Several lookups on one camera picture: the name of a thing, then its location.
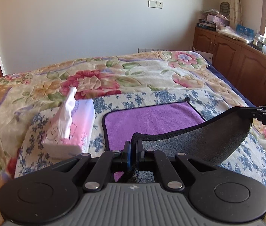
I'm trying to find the purple and grey microfibre towel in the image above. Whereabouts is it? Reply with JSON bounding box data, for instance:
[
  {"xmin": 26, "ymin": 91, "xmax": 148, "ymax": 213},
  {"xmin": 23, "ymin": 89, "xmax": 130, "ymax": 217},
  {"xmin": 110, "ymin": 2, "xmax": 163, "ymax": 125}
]
[{"xmin": 101, "ymin": 96, "xmax": 256, "ymax": 184}]

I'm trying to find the wooden sideboard cabinet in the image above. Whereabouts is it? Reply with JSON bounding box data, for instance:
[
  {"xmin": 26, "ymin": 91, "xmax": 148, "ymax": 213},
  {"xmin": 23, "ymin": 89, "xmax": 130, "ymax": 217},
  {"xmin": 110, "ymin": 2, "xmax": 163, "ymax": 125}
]
[{"xmin": 193, "ymin": 27, "xmax": 266, "ymax": 106}]

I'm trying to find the blue floral white cloth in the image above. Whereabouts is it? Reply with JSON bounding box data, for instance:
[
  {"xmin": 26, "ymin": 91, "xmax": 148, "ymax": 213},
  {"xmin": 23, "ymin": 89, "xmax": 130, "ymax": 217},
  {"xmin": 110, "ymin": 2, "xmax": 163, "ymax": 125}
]
[{"xmin": 15, "ymin": 89, "xmax": 266, "ymax": 186}]

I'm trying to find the pink white tissue pack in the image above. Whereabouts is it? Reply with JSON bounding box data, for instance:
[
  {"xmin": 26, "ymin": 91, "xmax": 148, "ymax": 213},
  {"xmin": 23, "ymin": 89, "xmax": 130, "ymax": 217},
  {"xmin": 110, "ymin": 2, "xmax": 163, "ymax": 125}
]
[{"xmin": 42, "ymin": 87, "xmax": 95, "ymax": 160}]

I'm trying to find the blue packet on cabinet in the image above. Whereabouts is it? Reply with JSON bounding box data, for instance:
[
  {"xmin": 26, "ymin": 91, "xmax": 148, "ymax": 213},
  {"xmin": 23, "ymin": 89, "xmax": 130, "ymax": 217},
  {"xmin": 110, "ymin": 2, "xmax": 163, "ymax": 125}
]
[{"xmin": 236, "ymin": 24, "xmax": 254, "ymax": 40}]

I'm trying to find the white box beside bed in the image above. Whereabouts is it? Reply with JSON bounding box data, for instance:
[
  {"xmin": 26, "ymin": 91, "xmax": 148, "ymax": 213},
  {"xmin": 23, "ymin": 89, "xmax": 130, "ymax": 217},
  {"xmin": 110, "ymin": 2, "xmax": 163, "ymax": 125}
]
[{"xmin": 195, "ymin": 50, "xmax": 213, "ymax": 65}]

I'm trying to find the pink box on cabinet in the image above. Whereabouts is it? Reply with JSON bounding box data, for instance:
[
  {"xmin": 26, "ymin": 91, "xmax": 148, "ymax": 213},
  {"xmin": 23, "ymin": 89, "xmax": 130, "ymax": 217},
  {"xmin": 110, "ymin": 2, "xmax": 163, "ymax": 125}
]
[{"xmin": 207, "ymin": 14, "xmax": 230, "ymax": 27}]

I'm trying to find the beige patterned curtain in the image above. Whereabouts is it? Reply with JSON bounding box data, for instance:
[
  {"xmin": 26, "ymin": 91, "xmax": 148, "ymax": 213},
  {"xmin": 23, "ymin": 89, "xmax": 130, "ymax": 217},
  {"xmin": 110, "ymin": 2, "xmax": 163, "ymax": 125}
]
[{"xmin": 230, "ymin": 0, "xmax": 242, "ymax": 29}]

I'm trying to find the dark book stack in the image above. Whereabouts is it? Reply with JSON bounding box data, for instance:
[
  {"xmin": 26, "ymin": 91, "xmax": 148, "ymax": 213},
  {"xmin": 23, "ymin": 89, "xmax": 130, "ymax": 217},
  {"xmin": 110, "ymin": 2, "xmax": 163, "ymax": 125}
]
[{"xmin": 197, "ymin": 19, "xmax": 216, "ymax": 32}]

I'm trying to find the dark woven vase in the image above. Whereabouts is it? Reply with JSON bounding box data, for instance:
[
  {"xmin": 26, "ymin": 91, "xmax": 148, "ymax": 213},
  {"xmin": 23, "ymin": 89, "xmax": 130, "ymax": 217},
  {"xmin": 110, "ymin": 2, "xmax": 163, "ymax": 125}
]
[{"xmin": 220, "ymin": 2, "xmax": 230, "ymax": 17}]

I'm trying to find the floral plush bed blanket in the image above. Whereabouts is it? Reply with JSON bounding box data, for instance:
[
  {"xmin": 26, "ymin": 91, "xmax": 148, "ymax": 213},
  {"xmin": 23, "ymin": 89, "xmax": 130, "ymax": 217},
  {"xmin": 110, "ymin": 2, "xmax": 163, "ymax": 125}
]
[{"xmin": 0, "ymin": 49, "xmax": 266, "ymax": 226}]

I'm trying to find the white wall socket row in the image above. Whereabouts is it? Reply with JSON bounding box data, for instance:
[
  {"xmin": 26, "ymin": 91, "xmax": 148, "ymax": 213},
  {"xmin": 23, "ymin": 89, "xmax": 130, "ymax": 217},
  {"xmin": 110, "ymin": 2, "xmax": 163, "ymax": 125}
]
[{"xmin": 138, "ymin": 48, "xmax": 152, "ymax": 53}]

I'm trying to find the white wall switch plate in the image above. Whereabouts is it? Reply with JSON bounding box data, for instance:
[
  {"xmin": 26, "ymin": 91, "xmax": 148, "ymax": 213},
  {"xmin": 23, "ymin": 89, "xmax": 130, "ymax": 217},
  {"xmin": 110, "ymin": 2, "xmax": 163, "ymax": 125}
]
[{"xmin": 148, "ymin": 1, "xmax": 163, "ymax": 9}]

